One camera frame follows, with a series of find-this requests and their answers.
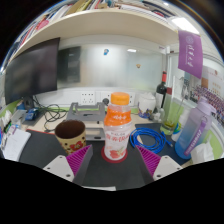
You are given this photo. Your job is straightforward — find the tall clear glass vase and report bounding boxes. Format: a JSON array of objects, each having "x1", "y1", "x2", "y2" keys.
[{"x1": 159, "y1": 76, "x2": 186, "y2": 136}]

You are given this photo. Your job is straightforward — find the rectangular ceiling light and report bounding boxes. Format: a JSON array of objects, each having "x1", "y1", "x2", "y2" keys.
[{"x1": 171, "y1": 16, "x2": 200, "y2": 35}]

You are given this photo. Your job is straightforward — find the grey metal laptop stand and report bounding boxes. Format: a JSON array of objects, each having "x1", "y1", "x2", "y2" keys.
[{"x1": 65, "y1": 101, "x2": 108, "y2": 141}]

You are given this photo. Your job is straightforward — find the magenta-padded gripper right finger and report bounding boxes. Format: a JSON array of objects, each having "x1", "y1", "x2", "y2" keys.
[{"x1": 134, "y1": 144, "x2": 184, "y2": 185}]

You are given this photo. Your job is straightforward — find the black computer monitor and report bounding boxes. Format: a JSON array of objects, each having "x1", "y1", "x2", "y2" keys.
[{"x1": 3, "y1": 37, "x2": 61, "y2": 106}]

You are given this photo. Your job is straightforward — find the black cable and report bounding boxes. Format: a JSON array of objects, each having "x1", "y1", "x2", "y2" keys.
[{"x1": 39, "y1": 104, "x2": 69, "y2": 132}]

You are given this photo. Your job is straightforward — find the small blue device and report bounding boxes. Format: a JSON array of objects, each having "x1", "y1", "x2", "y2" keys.
[{"x1": 24, "y1": 108, "x2": 40, "y2": 122}]

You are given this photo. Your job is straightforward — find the white notebook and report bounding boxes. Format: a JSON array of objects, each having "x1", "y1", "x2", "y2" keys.
[{"x1": 2, "y1": 128, "x2": 32, "y2": 163}]

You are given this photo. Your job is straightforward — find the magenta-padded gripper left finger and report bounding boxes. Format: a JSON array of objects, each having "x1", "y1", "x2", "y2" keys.
[{"x1": 42, "y1": 144, "x2": 95, "y2": 187}]

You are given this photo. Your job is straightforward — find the dark wine bottle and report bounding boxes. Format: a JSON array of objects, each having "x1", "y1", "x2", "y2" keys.
[{"x1": 155, "y1": 70, "x2": 168, "y2": 111}]

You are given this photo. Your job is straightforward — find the orange-capped drink bottle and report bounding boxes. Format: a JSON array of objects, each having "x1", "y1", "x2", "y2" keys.
[{"x1": 102, "y1": 92, "x2": 133, "y2": 162}]

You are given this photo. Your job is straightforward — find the purple hanging pennant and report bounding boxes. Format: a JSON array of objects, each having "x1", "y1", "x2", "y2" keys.
[{"x1": 177, "y1": 29, "x2": 204, "y2": 80}]

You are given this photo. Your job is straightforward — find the beige shelf with books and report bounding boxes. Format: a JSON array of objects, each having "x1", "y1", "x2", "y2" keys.
[{"x1": 8, "y1": 0, "x2": 188, "y2": 63}]

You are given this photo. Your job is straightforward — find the white plastic bottle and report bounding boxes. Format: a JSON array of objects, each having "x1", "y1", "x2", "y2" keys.
[{"x1": 170, "y1": 107, "x2": 191, "y2": 143}]

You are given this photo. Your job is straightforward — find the white ceramic jar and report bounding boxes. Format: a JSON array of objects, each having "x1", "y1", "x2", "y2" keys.
[{"x1": 137, "y1": 92, "x2": 158, "y2": 119}]

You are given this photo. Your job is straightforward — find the red and yellow patterned mug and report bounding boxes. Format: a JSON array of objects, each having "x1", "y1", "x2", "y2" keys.
[{"x1": 54, "y1": 119, "x2": 88, "y2": 155}]

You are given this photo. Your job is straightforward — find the large purple water bottle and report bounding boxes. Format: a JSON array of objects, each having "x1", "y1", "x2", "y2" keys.
[{"x1": 174, "y1": 96, "x2": 217, "y2": 160}]

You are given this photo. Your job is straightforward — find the white wall socket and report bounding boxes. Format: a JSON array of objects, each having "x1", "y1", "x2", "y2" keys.
[
  {"x1": 99, "y1": 91, "x2": 113, "y2": 106},
  {"x1": 79, "y1": 91, "x2": 97, "y2": 106},
  {"x1": 128, "y1": 91, "x2": 137, "y2": 107}
]

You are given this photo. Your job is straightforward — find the coiled blue cable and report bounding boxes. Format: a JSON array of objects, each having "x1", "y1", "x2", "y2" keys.
[{"x1": 129, "y1": 127, "x2": 174, "y2": 155}]

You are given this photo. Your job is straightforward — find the large black desk mat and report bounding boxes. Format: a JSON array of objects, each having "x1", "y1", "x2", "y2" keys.
[{"x1": 18, "y1": 123, "x2": 198, "y2": 191}]

